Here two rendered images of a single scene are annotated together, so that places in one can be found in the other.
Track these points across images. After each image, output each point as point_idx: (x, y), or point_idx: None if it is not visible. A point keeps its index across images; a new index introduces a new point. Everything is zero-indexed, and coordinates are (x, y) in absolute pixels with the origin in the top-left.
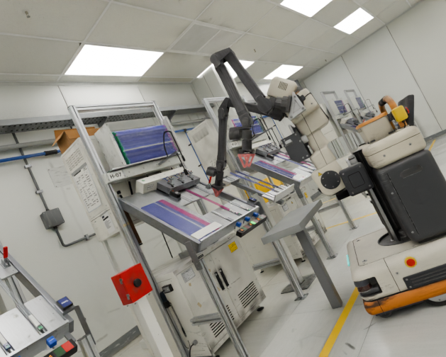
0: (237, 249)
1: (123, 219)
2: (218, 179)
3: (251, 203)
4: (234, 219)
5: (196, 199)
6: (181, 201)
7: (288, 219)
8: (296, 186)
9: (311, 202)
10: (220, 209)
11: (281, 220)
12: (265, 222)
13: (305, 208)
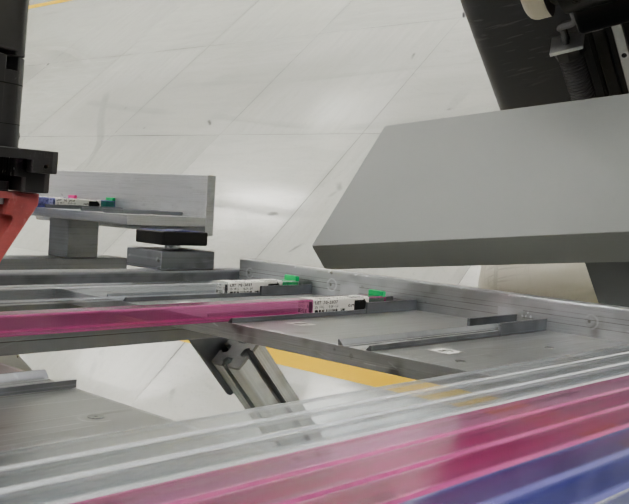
0: None
1: None
2: (17, 54)
3: (195, 262)
4: (544, 297)
5: None
6: (29, 425)
7: None
8: None
9: (374, 153)
10: (286, 325)
11: (533, 220)
12: (278, 367)
13: (474, 148)
